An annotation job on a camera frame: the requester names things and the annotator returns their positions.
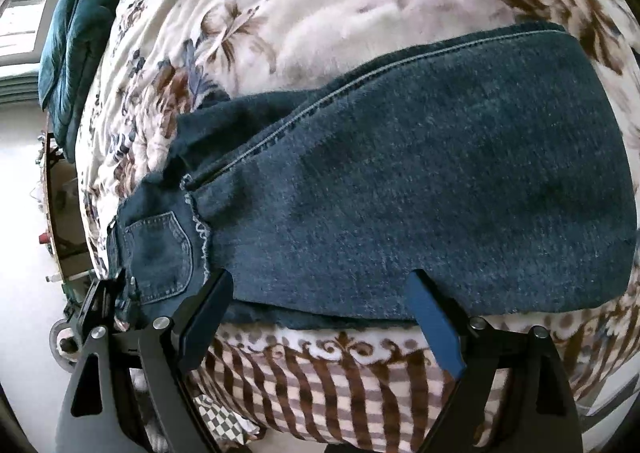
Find floral brown white blanket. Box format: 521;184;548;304
75;0;640;453

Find teal velvet cushion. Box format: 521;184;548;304
39;0;132;156

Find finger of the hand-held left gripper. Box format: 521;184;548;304
77;268;141;334

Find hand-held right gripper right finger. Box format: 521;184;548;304
404;269;584;453

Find white caster wheel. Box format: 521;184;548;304
48;317;83;361

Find black white checkered cloth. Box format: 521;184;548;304
197;395;263;441

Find window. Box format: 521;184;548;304
0;0;71;104

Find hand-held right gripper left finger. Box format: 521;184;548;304
55;269;235;453

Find dark blue denim pants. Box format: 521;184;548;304
106;22;639;334

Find wooden side table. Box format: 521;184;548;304
37;130;98;296

